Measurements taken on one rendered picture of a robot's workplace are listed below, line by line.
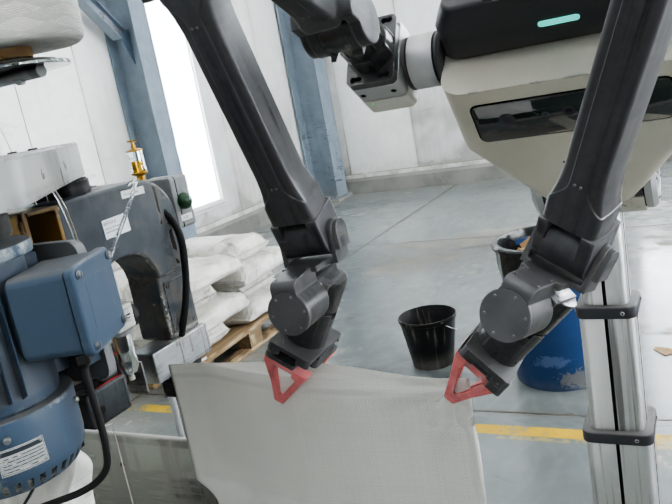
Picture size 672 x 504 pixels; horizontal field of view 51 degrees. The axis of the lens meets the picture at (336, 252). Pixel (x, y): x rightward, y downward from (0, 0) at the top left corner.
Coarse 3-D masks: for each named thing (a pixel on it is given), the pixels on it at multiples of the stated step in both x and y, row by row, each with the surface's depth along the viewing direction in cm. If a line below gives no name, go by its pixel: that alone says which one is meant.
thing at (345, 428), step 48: (192, 384) 111; (240, 384) 104; (288, 384) 98; (336, 384) 94; (384, 384) 91; (432, 384) 89; (192, 432) 113; (240, 432) 108; (288, 432) 100; (336, 432) 96; (384, 432) 93; (432, 432) 90; (240, 480) 111; (288, 480) 103; (336, 480) 98; (384, 480) 95; (432, 480) 92; (480, 480) 89
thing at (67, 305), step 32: (96, 256) 73; (32, 288) 67; (64, 288) 67; (96, 288) 71; (32, 320) 68; (64, 320) 68; (96, 320) 70; (32, 352) 68; (64, 352) 68; (96, 352) 69
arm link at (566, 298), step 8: (568, 288) 79; (552, 296) 75; (560, 296) 76; (568, 296) 77; (560, 304) 76; (568, 304) 77; (576, 304) 78; (560, 312) 77; (568, 312) 77; (552, 320) 77; (560, 320) 78; (544, 328) 78; (552, 328) 79
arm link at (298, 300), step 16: (336, 224) 89; (336, 240) 89; (320, 256) 92; (336, 256) 89; (288, 272) 88; (304, 272) 86; (272, 288) 85; (288, 288) 84; (304, 288) 86; (320, 288) 88; (272, 304) 86; (288, 304) 85; (304, 304) 84; (320, 304) 87; (272, 320) 86; (288, 320) 85; (304, 320) 84
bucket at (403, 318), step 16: (400, 320) 360; (416, 320) 369; (432, 320) 369; (448, 320) 344; (416, 336) 346; (432, 336) 344; (448, 336) 348; (416, 352) 351; (432, 352) 347; (448, 352) 350; (432, 368) 351
